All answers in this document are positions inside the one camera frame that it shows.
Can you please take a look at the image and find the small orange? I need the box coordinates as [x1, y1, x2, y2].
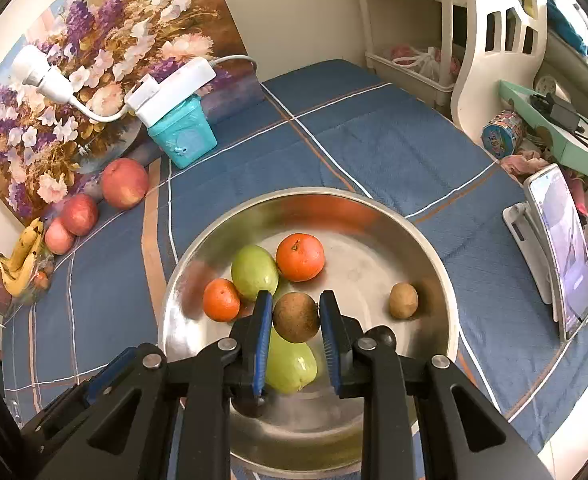
[203, 278, 241, 322]

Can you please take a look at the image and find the round green fruit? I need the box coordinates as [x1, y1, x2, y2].
[266, 328, 318, 394]

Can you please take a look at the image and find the oblong green fruit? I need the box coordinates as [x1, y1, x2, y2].
[231, 245, 279, 301]

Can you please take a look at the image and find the small brown kiwi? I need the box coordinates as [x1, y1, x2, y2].
[272, 292, 320, 344]

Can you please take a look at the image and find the large dark plum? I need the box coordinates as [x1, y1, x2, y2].
[231, 396, 267, 418]

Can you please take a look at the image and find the yellow banana bunch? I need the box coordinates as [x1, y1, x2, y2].
[0, 218, 44, 298]

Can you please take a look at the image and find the pale pink apple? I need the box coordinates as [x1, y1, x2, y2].
[44, 218, 76, 256]

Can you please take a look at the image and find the silver metal bowl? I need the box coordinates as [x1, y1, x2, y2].
[158, 188, 459, 479]

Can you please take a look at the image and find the middle red apple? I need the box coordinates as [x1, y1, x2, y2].
[61, 194, 99, 236]

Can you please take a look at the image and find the white phone stand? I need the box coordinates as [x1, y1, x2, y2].
[502, 202, 553, 306]

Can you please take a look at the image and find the large red apple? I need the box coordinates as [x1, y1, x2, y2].
[101, 157, 149, 210]

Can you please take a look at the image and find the smartphone on stand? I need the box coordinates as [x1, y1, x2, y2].
[524, 164, 588, 341]

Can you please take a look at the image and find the teal house-shaped box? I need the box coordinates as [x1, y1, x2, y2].
[148, 94, 217, 169]

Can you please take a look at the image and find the colourful round tin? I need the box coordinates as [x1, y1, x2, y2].
[480, 110, 525, 159]

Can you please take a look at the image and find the mint green tray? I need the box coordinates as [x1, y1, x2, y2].
[499, 80, 588, 177]

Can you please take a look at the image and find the floral painting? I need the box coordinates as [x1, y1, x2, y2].
[0, 0, 262, 223]

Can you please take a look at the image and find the white power strip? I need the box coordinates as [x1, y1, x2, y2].
[125, 58, 216, 127]

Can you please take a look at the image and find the blue plaid tablecloth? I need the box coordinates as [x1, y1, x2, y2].
[2, 61, 588, 452]

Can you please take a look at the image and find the white shelf unit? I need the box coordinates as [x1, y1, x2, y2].
[358, 0, 468, 116]

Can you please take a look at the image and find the white lattice chair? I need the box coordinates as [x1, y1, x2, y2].
[450, 0, 548, 145]

